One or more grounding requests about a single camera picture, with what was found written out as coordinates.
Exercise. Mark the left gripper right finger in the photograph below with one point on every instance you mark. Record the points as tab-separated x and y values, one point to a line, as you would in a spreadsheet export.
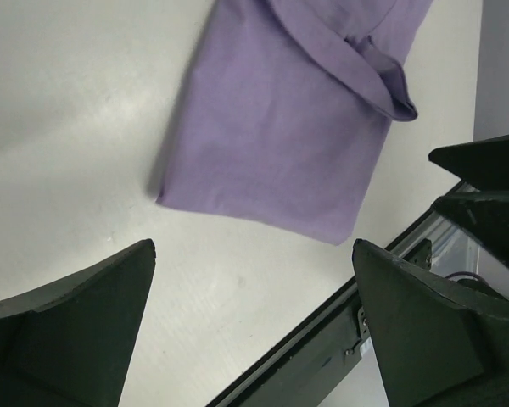
437	342

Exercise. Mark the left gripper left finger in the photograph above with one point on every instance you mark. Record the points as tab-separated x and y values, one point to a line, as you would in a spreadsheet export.
70	342

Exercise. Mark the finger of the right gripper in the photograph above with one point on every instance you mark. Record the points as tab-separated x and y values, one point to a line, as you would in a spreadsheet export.
483	216
483	165

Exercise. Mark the purple t shirt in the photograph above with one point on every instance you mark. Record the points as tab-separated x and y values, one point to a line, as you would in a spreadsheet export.
286	109

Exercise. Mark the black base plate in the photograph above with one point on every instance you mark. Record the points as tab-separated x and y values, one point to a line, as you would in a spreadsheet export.
310	362

